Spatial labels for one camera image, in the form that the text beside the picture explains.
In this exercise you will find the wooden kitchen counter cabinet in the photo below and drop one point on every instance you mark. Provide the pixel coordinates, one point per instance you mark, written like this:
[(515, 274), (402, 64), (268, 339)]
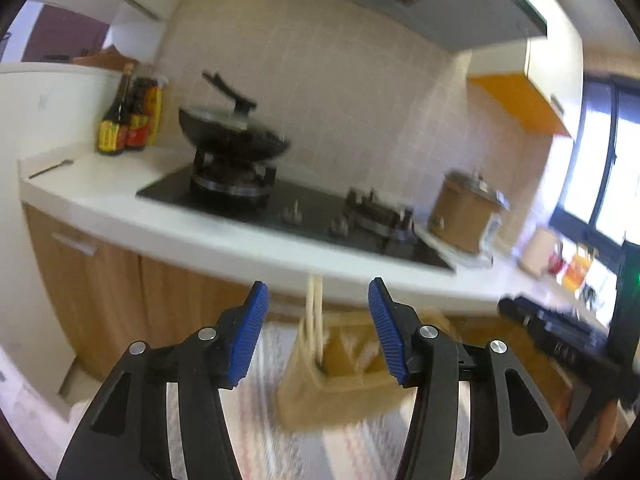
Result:
[(150, 230)]

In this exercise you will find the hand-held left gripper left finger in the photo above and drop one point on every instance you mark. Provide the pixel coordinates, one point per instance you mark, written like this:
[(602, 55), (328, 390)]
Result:
[(247, 340)]

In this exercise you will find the brown wicker basket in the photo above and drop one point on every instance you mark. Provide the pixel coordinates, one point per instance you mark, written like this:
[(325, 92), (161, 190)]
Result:
[(97, 57)]

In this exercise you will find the white orange wall cabinet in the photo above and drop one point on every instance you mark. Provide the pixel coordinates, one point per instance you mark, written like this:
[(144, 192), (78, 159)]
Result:
[(525, 100)]

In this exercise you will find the red label sauce bottle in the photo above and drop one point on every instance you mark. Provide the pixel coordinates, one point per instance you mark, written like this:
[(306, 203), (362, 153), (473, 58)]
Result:
[(140, 125)]

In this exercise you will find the striped woven tablecloth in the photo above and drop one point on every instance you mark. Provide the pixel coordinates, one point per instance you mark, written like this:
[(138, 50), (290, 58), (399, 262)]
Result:
[(270, 440)]

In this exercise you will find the small knife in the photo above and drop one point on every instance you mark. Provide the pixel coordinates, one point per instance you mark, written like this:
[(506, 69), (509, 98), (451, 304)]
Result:
[(50, 169)]

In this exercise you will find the person's right forearm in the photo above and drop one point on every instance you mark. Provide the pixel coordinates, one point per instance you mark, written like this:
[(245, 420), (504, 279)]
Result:
[(605, 435)]

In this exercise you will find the cream electric kettle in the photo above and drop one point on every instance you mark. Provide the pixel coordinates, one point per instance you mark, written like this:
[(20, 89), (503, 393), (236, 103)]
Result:
[(540, 252)]

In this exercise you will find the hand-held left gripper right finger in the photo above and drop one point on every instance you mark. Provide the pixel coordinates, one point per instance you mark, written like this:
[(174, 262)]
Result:
[(387, 335)]

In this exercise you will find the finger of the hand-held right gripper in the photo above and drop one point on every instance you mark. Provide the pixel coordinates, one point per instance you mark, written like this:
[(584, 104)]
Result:
[(550, 327)]

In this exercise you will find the red container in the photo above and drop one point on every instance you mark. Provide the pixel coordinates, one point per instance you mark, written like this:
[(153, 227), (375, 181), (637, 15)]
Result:
[(556, 262)]

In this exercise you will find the yellow plastic utensil basket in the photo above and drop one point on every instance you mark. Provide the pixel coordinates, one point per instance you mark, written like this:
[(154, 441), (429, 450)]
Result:
[(340, 400)]

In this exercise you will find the grey range hood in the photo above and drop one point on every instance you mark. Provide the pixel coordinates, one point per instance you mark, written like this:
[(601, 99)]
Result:
[(450, 15)]

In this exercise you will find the dark framed window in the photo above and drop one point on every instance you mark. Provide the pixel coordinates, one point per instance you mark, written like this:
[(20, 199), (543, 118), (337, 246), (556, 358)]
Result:
[(610, 160)]

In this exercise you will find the dark soy sauce bottle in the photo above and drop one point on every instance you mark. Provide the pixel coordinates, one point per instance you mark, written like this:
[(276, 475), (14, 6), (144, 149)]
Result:
[(114, 130)]

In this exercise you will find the orange container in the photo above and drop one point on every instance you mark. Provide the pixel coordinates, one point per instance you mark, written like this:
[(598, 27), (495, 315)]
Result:
[(575, 272)]

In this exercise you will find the black gas stove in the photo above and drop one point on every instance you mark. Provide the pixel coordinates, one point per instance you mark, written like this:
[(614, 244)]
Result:
[(310, 215)]

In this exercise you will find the black wok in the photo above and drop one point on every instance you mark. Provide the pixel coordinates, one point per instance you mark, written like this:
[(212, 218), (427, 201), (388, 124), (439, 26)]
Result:
[(230, 142)]

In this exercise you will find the yellow sauce bottle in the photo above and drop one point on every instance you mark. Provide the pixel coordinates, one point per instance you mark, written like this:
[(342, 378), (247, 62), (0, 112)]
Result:
[(156, 115)]

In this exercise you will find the wooden chopstick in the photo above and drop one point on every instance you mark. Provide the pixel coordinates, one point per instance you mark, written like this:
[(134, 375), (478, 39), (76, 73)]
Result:
[(310, 320), (319, 320)]

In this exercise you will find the brown rice cooker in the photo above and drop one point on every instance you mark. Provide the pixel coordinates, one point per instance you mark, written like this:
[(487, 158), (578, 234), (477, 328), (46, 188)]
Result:
[(465, 215)]

